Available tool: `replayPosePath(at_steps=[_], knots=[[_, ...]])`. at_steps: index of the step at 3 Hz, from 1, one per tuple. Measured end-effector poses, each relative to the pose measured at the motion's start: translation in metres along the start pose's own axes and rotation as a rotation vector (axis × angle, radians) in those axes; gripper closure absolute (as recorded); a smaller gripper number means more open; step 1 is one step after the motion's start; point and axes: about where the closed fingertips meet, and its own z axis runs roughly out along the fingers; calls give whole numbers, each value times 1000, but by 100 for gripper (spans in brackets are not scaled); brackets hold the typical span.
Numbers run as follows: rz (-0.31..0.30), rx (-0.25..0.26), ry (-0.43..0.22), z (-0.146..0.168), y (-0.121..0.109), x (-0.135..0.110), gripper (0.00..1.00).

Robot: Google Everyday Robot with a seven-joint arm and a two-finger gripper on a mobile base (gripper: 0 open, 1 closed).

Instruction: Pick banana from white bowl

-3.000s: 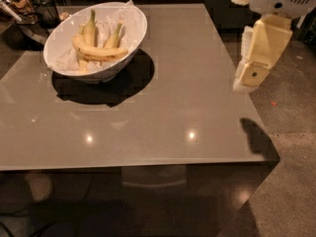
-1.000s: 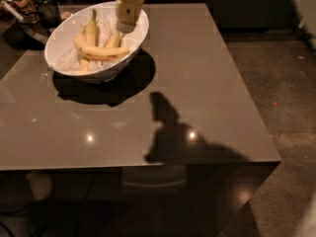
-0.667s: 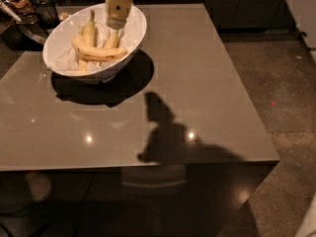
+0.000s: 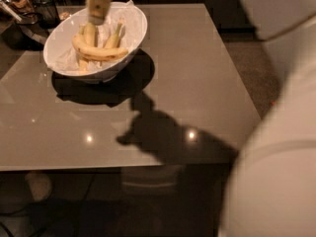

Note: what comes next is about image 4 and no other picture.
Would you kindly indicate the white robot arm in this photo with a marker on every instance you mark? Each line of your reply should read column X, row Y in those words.
column 271, row 191

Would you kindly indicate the upright yellow banana left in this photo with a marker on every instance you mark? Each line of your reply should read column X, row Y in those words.
column 89, row 33

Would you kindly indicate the upright yellow banana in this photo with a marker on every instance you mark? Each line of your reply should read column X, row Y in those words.
column 113, row 40
column 89, row 33

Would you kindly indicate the upright yellow banana right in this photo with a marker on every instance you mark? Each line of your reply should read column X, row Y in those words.
column 113, row 40

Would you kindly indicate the white tilted bowl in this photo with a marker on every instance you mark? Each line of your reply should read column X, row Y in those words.
column 65, row 30

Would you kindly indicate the long curved yellow banana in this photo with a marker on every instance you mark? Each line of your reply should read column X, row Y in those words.
column 96, row 53

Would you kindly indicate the white paper bowl liner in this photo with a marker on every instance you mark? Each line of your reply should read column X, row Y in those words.
column 131, row 23

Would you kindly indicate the black wire basket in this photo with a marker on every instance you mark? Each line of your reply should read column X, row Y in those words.
column 49, row 13

